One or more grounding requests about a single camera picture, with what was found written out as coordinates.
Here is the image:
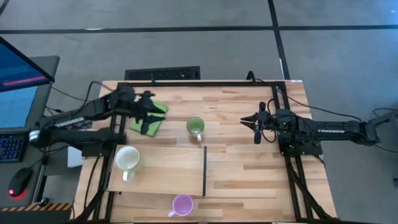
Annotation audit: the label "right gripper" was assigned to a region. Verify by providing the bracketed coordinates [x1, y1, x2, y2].
[240, 101, 278, 145]

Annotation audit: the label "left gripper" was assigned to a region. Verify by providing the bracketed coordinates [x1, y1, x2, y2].
[132, 90, 167, 136]

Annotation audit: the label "green mug white handle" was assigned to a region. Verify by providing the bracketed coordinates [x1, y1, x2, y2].
[185, 116, 206, 143]

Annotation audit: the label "large cream white mug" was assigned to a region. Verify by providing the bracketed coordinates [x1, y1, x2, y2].
[114, 145, 142, 183]

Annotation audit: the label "wooden shelf board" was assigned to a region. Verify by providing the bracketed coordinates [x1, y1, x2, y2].
[107, 144, 206, 197]

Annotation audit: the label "folded green cloth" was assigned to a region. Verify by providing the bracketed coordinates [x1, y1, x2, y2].
[129, 98, 169, 138]

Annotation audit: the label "white adapter box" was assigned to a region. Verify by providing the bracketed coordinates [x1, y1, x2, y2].
[67, 146, 84, 169]

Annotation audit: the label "small lilac plastic cup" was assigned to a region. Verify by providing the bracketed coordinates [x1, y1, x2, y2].
[168, 194, 194, 218]

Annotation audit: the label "grey computer desk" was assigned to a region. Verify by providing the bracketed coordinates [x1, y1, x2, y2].
[0, 55, 60, 203]

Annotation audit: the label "grey floor power strip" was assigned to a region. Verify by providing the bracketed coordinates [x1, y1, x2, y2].
[373, 108, 398, 125]

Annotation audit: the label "black operator monitor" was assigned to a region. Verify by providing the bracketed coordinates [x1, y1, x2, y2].
[0, 36, 56, 93]

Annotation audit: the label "black keyboard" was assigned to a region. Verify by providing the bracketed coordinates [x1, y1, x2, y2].
[0, 133, 28, 164]

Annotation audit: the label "black computer mouse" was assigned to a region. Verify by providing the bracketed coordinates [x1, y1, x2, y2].
[7, 167, 34, 198]

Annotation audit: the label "black box hazard stripes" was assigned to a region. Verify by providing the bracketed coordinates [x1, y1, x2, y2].
[0, 202, 73, 224]

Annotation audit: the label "black metal table frame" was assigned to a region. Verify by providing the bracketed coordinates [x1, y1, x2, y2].
[73, 80, 340, 224]

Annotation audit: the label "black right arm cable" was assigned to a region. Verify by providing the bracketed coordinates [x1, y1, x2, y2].
[273, 86, 364, 123]

